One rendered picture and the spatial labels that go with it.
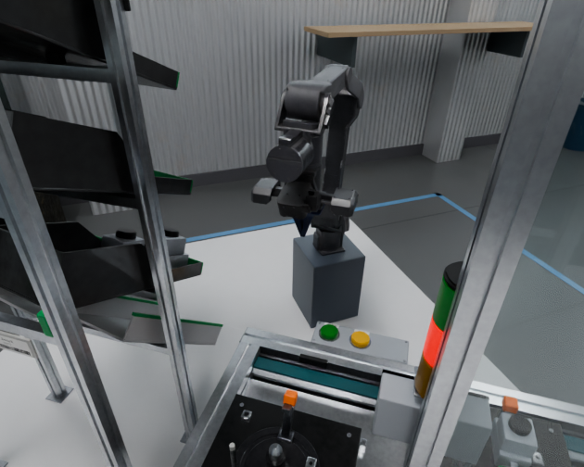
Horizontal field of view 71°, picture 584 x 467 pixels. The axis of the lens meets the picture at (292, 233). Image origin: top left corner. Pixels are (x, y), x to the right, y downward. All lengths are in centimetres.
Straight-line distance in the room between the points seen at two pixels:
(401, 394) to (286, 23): 343
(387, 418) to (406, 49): 399
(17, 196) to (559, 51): 40
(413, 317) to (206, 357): 56
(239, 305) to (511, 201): 94
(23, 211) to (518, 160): 38
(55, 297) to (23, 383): 69
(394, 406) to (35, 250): 40
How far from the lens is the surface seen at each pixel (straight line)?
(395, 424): 54
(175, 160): 376
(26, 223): 42
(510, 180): 31
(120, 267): 60
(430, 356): 45
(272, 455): 69
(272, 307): 116
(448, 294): 39
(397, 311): 119
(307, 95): 65
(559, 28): 29
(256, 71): 370
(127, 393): 103
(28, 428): 106
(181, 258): 74
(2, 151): 40
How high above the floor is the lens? 164
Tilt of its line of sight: 32 degrees down
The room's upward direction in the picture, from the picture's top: 1 degrees clockwise
